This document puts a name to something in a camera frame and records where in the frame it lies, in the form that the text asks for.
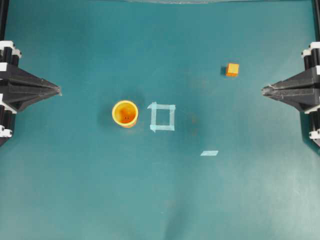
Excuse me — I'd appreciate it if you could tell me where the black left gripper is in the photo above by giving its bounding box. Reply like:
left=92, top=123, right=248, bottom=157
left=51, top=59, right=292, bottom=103
left=0, top=40, right=61, bottom=147

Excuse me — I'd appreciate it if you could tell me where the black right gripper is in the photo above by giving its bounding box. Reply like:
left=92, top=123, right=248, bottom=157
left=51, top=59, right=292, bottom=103
left=261, top=41, right=320, bottom=147

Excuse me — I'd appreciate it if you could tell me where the orange wooden block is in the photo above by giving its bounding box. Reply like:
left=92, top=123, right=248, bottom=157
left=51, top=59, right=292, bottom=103
left=225, top=62, right=240, bottom=77

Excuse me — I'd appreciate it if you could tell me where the yellow orange plastic cup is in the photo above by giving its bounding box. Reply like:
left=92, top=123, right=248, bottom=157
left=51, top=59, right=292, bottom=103
left=112, top=100, right=139, bottom=128

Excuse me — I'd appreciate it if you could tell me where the light blue tape strip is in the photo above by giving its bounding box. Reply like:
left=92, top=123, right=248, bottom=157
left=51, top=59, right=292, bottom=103
left=200, top=150, right=219, bottom=157

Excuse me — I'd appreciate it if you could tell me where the light blue tape square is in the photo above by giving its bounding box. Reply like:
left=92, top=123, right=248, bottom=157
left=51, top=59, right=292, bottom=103
left=147, top=102, right=176, bottom=133

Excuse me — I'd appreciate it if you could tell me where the black left frame post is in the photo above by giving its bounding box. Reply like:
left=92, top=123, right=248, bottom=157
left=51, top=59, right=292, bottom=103
left=0, top=0, right=10, bottom=41

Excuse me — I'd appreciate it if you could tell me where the black frame post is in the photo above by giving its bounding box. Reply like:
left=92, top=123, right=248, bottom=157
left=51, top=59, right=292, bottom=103
left=0, top=0, right=10, bottom=41
left=311, top=0, right=320, bottom=42

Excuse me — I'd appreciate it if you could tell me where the black right frame post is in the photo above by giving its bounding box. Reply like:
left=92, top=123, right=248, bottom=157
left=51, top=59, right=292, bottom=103
left=311, top=0, right=320, bottom=42

